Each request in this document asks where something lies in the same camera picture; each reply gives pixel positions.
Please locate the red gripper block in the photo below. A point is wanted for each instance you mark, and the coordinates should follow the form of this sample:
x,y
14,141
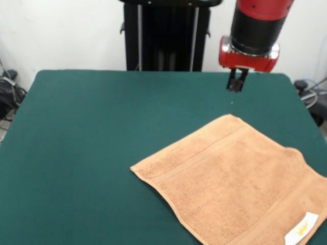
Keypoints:
x,y
245,61

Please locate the tan terry towel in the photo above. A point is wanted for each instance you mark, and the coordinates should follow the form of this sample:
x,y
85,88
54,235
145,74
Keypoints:
x,y
230,183

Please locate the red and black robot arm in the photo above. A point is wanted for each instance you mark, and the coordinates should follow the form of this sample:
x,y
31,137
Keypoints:
x,y
258,23

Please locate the dark green table cloth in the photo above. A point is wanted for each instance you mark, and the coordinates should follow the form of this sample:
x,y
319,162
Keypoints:
x,y
64,153

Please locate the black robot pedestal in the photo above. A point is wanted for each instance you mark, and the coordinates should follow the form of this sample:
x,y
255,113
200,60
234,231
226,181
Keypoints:
x,y
163,38

